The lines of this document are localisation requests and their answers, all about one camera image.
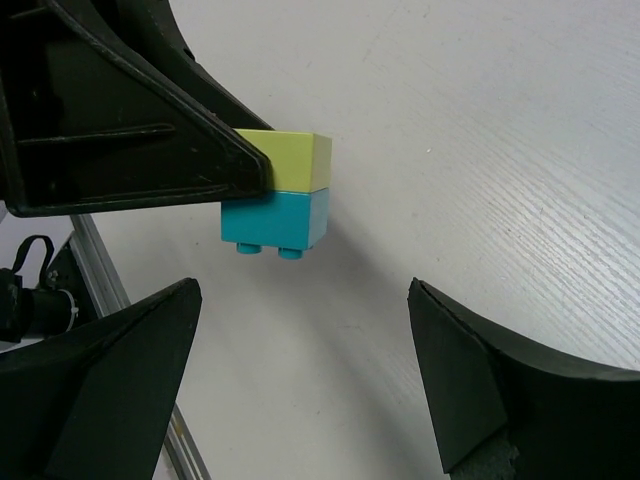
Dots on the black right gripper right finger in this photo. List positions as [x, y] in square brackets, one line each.
[504, 406]

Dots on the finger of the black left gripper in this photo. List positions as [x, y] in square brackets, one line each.
[105, 108]

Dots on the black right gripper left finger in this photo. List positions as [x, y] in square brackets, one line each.
[39, 385]

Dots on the yellow-green and teal small lego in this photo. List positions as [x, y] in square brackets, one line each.
[293, 215]

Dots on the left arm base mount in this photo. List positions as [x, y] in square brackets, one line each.
[59, 301]

